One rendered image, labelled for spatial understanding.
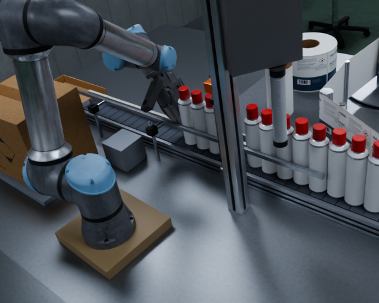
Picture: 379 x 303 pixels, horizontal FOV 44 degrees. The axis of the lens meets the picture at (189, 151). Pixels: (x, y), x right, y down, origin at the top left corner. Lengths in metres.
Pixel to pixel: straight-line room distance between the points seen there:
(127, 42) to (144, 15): 3.08
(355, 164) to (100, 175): 0.63
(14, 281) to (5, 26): 0.67
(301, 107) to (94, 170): 0.81
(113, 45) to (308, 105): 0.79
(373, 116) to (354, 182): 0.45
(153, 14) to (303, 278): 3.47
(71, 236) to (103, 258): 0.14
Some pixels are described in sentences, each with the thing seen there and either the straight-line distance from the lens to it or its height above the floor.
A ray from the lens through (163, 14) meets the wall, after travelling 4.47.
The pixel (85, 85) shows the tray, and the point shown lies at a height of 0.85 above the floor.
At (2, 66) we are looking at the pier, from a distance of 3.36.
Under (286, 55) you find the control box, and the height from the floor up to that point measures 1.31.
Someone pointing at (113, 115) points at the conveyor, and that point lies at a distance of 1.84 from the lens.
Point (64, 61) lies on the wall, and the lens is 3.88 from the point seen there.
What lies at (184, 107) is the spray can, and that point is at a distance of 1.49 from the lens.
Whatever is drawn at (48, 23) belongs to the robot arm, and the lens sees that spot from 1.09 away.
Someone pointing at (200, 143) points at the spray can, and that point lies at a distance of 1.52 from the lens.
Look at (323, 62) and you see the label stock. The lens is 1.76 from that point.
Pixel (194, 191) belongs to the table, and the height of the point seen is 0.83.
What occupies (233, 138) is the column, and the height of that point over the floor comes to 1.10.
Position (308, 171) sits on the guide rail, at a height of 0.96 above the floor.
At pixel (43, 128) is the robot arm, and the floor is 1.19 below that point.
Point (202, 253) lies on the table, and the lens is 1.28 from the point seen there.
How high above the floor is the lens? 1.78
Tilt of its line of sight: 36 degrees down
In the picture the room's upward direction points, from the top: 10 degrees counter-clockwise
